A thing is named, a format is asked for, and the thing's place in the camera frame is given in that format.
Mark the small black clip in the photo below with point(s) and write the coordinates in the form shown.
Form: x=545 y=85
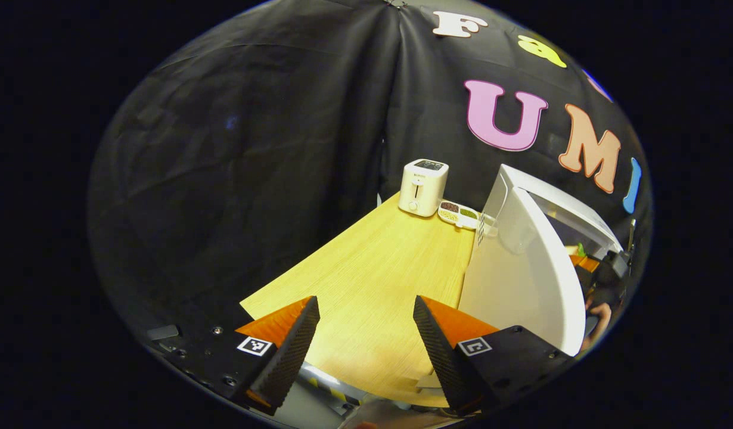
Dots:
x=396 y=3

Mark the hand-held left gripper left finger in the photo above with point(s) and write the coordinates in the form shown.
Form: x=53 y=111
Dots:
x=289 y=357

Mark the white divided snack dish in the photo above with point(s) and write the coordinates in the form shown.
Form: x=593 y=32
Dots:
x=459 y=214

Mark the white microwave oven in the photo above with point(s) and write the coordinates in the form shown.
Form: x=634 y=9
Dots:
x=521 y=286

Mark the white toaster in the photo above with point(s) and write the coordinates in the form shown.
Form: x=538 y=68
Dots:
x=423 y=187

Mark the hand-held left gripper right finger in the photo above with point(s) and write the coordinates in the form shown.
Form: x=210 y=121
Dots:
x=441 y=357

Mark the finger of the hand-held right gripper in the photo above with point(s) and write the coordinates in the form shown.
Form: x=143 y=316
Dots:
x=584 y=263

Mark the black backdrop cloth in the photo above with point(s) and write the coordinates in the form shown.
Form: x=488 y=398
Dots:
x=223 y=149

